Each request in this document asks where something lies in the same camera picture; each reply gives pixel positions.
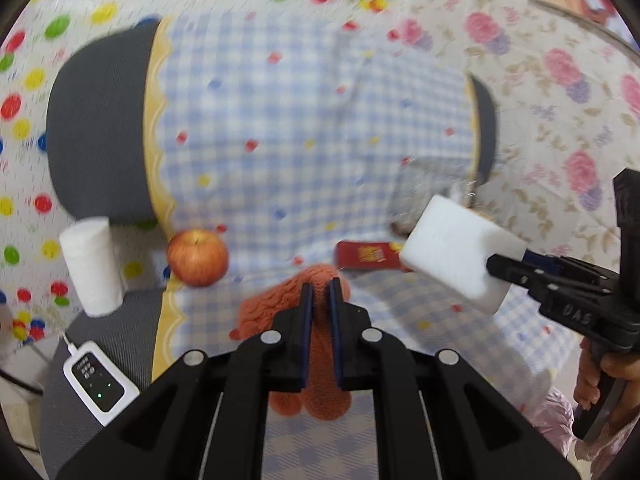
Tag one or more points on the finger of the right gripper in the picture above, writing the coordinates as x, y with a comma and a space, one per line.
555, 262
511, 270

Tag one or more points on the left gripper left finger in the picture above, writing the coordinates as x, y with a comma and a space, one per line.
205, 416

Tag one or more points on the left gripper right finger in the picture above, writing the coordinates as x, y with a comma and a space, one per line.
435, 416

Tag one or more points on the white foam block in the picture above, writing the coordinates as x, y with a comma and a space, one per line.
451, 244

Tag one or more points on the orange knitted toy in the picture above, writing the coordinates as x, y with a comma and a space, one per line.
300, 349

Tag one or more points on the clear plastic clamshell box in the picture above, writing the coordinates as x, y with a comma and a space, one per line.
418, 181

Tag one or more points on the person's right hand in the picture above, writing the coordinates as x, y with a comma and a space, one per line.
587, 392

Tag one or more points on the white power bank device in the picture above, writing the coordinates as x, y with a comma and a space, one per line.
98, 382

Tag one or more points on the red apple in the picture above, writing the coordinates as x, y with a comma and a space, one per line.
198, 258

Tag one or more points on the red paper packet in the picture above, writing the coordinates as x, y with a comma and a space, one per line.
368, 256

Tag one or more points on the white paper roll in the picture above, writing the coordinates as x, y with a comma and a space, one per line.
89, 254

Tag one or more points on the blue checkered cloth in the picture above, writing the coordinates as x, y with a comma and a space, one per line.
288, 135

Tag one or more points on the grey fabric chair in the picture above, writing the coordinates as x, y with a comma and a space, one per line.
94, 124

